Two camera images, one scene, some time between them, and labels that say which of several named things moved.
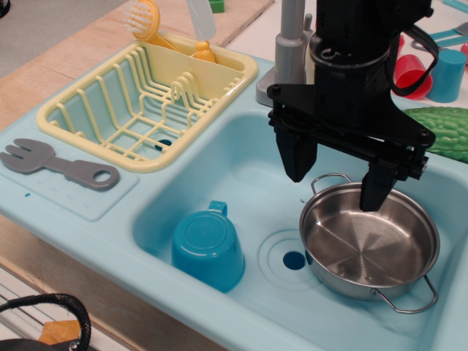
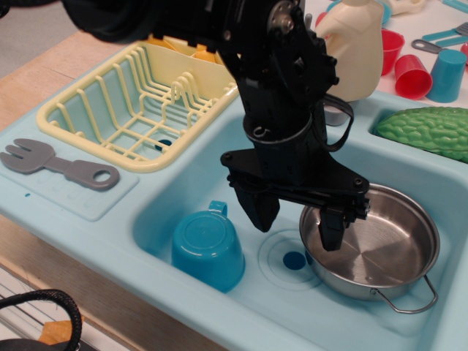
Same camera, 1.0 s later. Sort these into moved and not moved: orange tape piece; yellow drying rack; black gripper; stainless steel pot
Moved: black gripper
Not moved: orange tape piece; stainless steel pot; yellow drying rack
